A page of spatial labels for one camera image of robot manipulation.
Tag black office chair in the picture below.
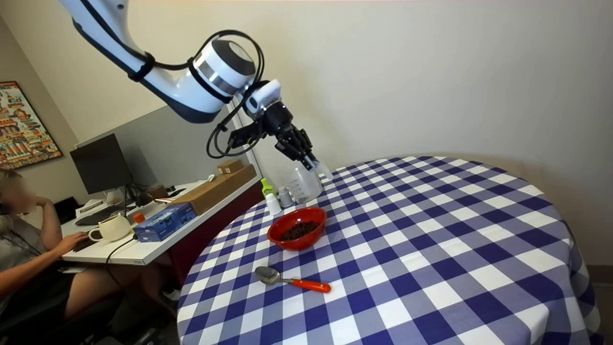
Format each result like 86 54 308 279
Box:
0 287 168 345

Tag brown beans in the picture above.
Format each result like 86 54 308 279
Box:
279 221 320 242

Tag red bowl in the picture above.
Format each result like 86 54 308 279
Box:
267 207 328 252

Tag person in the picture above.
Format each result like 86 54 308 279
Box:
0 167 126 336

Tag clear plastic measuring cup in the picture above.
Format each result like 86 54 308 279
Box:
287 160 333 205

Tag small cardboard box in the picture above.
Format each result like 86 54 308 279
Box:
216 159 244 175

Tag white mug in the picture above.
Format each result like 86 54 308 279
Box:
88 213 133 243

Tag black monitor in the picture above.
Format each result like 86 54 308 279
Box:
69 133 133 196

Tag blue white checked tablecloth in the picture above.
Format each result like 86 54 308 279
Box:
177 155 605 345

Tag spoon with orange handle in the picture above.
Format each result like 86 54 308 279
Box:
254 266 331 294

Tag black keyboard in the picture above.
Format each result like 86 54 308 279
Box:
75 205 126 227

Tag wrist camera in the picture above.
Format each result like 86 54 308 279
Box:
228 120 268 150

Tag grey partition panel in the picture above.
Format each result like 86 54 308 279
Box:
76 104 255 193

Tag black cable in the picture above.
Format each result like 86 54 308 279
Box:
105 234 137 291

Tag blue box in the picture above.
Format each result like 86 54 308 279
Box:
133 202 197 242

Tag white desk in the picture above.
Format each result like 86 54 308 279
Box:
61 174 263 266

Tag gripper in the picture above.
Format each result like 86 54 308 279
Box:
261 101 320 171

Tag framed colourful picture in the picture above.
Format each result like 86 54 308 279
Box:
0 81 64 170

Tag long cardboard box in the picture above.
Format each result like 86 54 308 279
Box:
170 164 258 215

